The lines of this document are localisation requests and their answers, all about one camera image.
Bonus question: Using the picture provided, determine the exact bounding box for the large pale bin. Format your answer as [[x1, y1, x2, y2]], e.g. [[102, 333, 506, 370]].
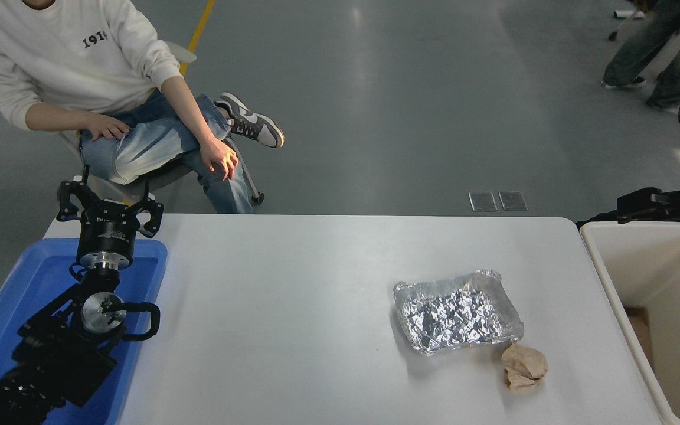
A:
[[579, 221, 680, 425]]

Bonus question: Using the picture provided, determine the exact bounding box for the person's left hand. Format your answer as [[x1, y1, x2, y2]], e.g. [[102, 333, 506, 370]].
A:
[[200, 137, 239, 181]]

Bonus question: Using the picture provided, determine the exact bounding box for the crumpled foil tray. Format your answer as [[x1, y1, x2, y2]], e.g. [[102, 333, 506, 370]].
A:
[[393, 269, 525, 357]]

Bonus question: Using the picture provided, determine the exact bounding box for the person's right hand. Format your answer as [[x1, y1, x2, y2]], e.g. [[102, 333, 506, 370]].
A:
[[84, 112, 132, 140]]

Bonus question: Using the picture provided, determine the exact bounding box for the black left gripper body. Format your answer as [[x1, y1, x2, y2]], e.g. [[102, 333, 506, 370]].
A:
[[76, 202, 140, 260]]

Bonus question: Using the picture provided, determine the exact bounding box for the blue plastic tray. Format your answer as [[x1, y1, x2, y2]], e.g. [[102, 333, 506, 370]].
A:
[[0, 238, 168, 425]]

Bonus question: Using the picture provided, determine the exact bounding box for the metal floor plate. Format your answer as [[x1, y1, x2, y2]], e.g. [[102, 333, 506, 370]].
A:
[[498, 191, 528, 211], [469, 192, 498, 212]]

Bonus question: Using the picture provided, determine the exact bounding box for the crumpled tan paper ball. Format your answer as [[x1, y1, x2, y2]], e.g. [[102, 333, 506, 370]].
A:
[[501, 343, 549, 392]]

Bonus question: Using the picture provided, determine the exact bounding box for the grey chair with casters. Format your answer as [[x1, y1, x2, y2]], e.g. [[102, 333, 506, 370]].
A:
[[57, 41, 265, 207]]

